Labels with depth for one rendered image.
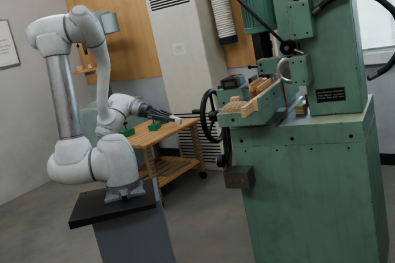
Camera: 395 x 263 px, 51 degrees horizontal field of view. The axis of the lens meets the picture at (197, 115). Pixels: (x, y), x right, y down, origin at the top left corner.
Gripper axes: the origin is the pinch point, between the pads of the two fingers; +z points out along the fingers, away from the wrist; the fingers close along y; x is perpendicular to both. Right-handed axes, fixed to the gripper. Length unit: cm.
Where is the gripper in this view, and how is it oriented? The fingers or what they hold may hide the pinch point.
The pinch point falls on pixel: (175, 120)
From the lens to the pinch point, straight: 213.8
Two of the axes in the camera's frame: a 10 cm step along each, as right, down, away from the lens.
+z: 8.8, 2.6, -3.9
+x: -1.1, 9.2, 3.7
